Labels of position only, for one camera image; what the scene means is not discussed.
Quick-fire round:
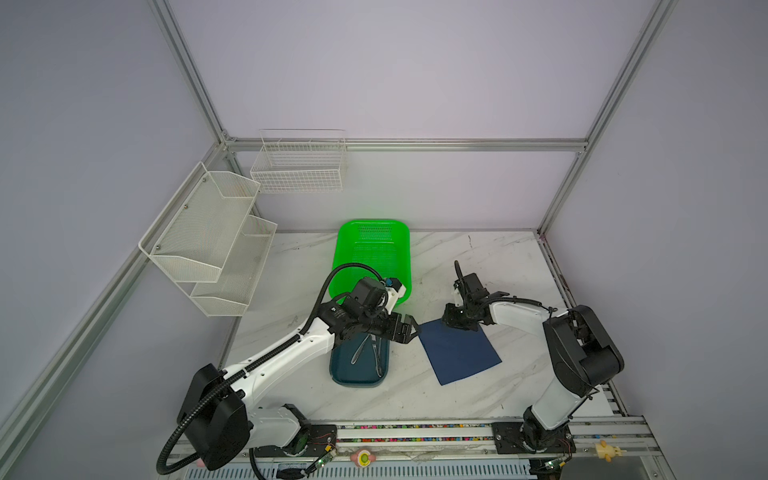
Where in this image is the aluminium front rail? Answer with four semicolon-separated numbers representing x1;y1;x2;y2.
157;416;676;480

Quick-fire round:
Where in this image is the white wire wall basket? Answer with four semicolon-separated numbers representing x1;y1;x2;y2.
250;129;347;194

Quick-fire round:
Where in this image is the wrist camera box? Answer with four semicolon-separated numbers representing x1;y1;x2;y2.
457;273;489;305
349;277;406;313

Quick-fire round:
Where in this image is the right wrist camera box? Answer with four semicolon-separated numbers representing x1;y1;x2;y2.
457;273;489;305

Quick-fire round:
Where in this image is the aluminium frame post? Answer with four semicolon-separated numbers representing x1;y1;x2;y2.
148;0;229;150

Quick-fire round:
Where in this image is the silver table knife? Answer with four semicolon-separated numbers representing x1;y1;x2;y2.
371;336;384;378

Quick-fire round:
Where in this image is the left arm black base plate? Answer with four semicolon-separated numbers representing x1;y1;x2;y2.
254;424;338;458

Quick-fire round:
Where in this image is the green plastic perforated basket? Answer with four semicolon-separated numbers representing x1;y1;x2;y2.
333;219;412;306

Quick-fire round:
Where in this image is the dark teal plastic tray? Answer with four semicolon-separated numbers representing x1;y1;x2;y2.
329;333;390;388

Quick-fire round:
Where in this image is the dark blue paper napkin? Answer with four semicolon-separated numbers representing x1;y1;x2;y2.
418;320;502;386

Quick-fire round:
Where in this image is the yellow pink round toy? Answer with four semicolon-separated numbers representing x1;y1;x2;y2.
350;449;376;468

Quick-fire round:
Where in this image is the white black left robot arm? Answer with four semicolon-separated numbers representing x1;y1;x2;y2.
156;302;421;475

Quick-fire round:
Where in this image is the silver fork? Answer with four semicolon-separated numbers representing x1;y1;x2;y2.
350;334;371;365

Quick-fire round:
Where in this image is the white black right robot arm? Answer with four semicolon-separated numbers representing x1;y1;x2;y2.
442;295;625;453

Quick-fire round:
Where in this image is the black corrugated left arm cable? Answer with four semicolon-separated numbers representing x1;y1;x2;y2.
155;262;385;476

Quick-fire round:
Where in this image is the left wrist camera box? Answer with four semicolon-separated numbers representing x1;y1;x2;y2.
349;277;406;313

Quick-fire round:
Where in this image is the yellow duck toy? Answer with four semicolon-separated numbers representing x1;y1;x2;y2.
594;440;626;462

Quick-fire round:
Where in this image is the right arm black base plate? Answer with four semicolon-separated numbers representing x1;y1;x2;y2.
491;422;575;454

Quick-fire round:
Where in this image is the white mesh wall shelf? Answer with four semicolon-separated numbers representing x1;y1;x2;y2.
138;163;277;317

